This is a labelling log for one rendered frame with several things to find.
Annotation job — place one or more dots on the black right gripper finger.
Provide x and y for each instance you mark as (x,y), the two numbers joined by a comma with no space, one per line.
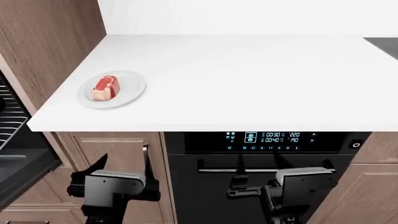
(242,168)
(281,163)

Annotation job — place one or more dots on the wooden panelled cabinet door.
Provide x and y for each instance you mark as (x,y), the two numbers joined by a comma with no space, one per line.
(357,196)

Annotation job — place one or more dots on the black built-in oven with display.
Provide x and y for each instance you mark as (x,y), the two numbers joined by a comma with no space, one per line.
(202,198)

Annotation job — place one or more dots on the wooden cabinet drawer front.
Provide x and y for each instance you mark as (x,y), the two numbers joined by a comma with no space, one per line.
(379,147)

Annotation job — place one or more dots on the black open oven door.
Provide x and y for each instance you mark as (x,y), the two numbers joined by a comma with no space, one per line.
(28,168)

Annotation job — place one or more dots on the tall wooden cabinet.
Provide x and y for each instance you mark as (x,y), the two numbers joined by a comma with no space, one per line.
(46,35)

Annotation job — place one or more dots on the open black oven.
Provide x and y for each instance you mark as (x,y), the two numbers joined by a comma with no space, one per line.
(18,144)

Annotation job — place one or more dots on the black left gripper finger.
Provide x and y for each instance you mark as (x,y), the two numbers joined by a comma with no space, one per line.
(81,177)
(151,177)

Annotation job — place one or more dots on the round white plate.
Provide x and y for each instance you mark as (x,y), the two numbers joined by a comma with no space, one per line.
(132,86)

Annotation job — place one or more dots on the black silver-topped right camera box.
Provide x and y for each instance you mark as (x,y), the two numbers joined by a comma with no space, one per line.
(308,186)

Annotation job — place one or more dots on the dark grey cooktop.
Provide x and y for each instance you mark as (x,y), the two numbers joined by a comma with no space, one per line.
(384,45)

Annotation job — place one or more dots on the raw red steak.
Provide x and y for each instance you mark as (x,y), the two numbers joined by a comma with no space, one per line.
(105,87)

